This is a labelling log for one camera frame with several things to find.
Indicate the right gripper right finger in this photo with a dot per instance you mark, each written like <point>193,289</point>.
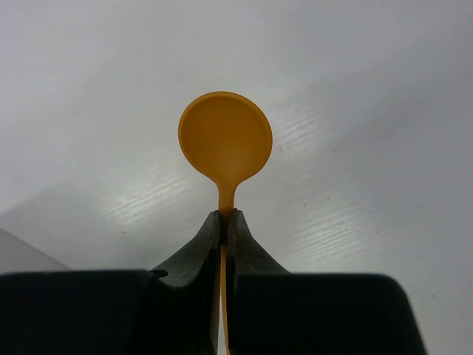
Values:
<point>258,295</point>

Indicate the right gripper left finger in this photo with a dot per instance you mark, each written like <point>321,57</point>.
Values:
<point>183,297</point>

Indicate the yellow-orange plastic spoon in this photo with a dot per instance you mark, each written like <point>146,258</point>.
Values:
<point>227,138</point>

